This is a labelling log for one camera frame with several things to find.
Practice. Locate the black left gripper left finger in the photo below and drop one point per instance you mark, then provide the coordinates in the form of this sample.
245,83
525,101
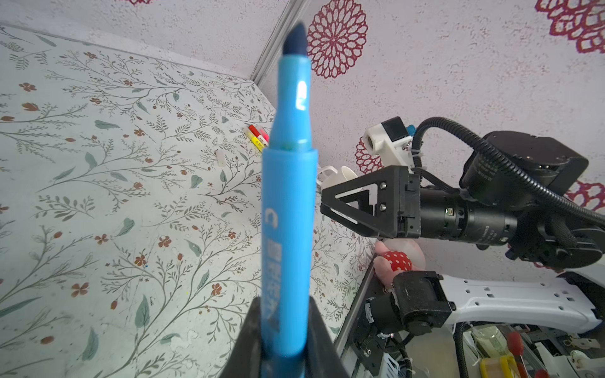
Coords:
246,357

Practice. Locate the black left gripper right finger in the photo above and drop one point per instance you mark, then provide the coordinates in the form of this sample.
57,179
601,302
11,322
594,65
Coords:
321,358

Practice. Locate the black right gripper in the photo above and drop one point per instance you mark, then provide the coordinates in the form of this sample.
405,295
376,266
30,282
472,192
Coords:
391,203

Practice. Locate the blue highlighter pen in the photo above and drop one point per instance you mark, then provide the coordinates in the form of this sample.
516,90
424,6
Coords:
289,171

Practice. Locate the yellow highlighter pen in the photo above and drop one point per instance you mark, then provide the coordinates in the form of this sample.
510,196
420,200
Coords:
258,144

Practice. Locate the white red marker pen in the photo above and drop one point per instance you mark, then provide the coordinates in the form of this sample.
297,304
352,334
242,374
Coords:
258,135

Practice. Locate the pink highlighter pen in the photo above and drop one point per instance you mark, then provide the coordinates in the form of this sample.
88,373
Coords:
264,135

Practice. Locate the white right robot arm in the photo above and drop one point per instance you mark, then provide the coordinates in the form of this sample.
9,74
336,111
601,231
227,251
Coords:
423,300

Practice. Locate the pink plush toy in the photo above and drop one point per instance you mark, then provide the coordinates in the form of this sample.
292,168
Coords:
394,256

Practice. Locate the white ceramic mug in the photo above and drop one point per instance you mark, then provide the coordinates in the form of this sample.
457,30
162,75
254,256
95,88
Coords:
329,176

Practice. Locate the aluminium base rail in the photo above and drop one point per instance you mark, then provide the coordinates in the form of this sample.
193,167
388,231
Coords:
359,344

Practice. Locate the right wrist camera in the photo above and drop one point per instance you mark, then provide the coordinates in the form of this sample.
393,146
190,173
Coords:
390,141

